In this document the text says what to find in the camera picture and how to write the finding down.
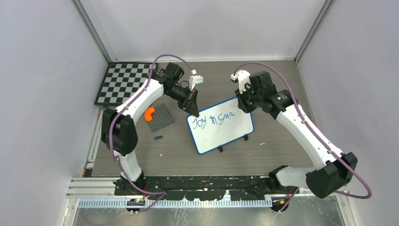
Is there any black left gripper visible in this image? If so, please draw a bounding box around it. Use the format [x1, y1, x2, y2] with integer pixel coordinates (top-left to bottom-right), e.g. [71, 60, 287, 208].
[166, 85, 200, 118]

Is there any blue framed whiteboard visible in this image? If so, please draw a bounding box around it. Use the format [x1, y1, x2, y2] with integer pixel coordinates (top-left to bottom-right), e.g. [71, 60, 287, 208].
[186, 97, 255, 154]

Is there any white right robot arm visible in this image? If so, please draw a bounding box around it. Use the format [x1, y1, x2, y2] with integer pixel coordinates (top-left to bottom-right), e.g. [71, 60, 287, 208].
[231, 70, 358, 199]

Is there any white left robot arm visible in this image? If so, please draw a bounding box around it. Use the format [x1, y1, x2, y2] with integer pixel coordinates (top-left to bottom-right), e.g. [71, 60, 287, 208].
[101, 63, 199, 195]

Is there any grey studded baseplate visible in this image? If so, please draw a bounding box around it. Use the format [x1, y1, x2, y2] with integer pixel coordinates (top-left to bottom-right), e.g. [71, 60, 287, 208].
[148, 104, 175, 132]

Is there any orange curved block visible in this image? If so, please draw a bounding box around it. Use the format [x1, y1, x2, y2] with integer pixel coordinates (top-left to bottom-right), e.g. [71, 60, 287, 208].
[144, 106, 156, 122]

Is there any black white checkerboard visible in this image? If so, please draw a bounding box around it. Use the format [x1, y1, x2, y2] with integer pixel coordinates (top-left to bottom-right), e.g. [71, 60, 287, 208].
[95, 62, 151, 106]

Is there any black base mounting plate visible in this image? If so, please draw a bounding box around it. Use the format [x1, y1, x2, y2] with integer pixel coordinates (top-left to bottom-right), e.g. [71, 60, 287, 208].
[113, 176, 298, 201]

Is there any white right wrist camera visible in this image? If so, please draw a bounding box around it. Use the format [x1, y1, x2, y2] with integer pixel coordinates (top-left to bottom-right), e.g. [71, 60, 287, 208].
[230, 70, 251, 94]

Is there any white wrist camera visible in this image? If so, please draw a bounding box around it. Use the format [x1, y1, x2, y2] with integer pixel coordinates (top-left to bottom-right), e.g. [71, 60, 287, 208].
[230, 70, 251, 94]
[188, 69, 204, 90]

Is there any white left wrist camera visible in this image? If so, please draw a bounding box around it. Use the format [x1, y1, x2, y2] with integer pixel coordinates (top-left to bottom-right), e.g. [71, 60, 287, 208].
[188, 69, 204, 90]

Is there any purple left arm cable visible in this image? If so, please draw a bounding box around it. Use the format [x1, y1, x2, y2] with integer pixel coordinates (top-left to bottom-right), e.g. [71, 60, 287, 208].
[110, 53, 196, 213]

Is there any slotted aluminium cable duct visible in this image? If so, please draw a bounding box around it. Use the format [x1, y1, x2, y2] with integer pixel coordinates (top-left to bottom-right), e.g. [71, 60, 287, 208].
[77, 197, 272, 209]

